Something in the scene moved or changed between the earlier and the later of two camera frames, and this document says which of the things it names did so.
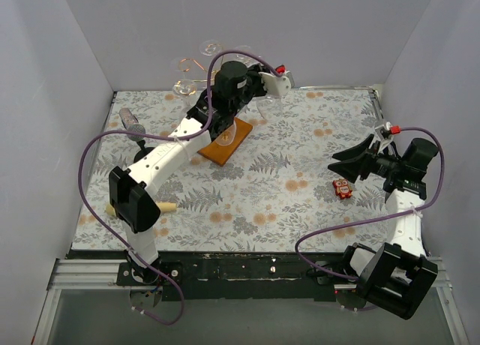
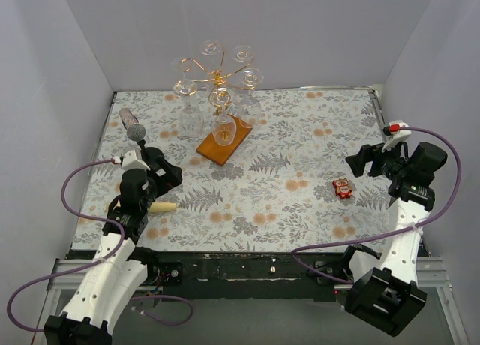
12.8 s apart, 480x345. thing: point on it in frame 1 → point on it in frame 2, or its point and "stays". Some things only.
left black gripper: [257, 78] → [165, 171]
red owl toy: [343, 189] stays
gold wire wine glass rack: [221, 148] stays
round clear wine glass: [184, 87] stays
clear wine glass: [241, 58] stays
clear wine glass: [269, 106] → [250, 109]
